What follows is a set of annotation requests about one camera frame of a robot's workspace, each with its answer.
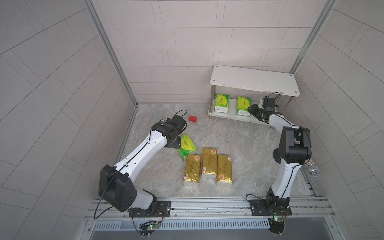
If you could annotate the gold tissue pack right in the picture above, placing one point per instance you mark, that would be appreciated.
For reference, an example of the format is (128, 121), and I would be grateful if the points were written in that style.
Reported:
(224, 171)

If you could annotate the gold tissue pack left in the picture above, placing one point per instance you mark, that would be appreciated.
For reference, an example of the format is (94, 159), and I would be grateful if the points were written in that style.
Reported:
(192, 170)

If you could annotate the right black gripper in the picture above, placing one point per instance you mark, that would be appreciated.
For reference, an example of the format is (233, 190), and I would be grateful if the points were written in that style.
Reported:
(254, 110)

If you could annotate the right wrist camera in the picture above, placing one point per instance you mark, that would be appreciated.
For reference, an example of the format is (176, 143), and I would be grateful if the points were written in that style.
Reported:
(268, 104)

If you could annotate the green tissue pack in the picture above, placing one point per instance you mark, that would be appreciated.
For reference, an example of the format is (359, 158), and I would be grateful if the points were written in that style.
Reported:
(243, 103)
(222, 103)
(187, 147)

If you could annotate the right circuit board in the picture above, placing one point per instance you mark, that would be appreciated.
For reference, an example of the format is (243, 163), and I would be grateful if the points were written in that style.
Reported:
(277, 225)

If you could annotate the gold tissue pack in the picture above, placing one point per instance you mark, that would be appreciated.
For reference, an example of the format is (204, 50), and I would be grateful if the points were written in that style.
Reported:
(209, 163)
(224, 171)
(192, 170)

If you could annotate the gold tissue pack middle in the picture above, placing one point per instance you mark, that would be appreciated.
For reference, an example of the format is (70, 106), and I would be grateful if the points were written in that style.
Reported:
(209, 163)

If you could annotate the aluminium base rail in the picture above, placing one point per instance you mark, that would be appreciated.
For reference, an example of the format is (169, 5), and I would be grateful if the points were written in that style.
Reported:
(225, 213)

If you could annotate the small red block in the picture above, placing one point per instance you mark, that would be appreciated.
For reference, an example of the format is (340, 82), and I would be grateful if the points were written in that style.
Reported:
(193, 119)

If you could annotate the left circuit board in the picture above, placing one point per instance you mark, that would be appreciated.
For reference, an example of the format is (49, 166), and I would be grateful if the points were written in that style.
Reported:
(148, 228)

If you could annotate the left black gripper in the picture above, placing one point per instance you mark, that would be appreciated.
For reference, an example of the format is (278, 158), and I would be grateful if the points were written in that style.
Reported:
(177, 143)

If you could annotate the white two-tier shelf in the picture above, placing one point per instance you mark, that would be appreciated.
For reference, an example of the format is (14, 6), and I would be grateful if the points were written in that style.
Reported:
(251, 80)

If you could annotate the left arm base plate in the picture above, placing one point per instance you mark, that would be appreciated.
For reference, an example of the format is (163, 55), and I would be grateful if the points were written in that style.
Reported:
(162, 209)

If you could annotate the circuit board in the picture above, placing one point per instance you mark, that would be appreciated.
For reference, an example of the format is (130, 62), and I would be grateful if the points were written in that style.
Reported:
(277, 225)
(148, 228)

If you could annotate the glitter microphone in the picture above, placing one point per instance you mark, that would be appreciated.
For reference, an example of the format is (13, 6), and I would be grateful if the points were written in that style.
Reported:
(312, 169)

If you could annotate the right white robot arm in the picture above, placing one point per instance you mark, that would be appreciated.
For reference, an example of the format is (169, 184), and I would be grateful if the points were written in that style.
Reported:
(295, 149)

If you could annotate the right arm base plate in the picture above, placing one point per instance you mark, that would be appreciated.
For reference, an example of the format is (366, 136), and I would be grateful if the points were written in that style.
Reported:
(260, 208)

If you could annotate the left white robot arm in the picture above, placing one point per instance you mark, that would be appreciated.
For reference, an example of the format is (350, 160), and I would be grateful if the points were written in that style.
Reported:
(116, 184)

